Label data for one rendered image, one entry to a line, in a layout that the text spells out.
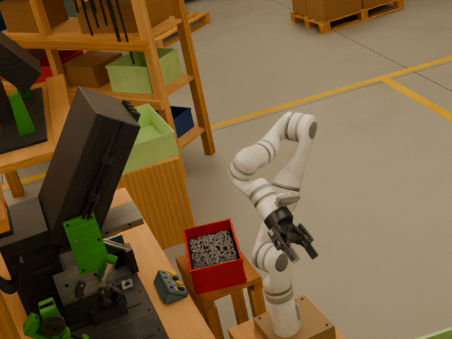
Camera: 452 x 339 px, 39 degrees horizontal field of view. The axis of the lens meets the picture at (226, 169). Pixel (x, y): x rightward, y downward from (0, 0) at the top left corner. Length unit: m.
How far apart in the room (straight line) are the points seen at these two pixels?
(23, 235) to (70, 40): 2.99
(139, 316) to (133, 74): 2.86
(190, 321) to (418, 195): 2.54
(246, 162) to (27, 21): 4.12
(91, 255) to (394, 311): 1.81
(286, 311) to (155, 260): 0.74
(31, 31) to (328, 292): 3.35
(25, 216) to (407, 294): 2.11
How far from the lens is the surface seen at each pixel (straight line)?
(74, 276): 2.42
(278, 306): 2.10
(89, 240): 2.38
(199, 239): 2.75
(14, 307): 2.74
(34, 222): 2.48
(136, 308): 2.45
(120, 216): 2.56
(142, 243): 2.79
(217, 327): 2.66
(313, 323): 2.22
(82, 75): 5.44
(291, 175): 1.98
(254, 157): 1.76
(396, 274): 3.83
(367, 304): 3.64
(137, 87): 5.00
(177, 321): 2.33
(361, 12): 8.28
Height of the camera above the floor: 2.38
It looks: 28 degrees down
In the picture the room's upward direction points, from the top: 12 degrees counter-clockwise
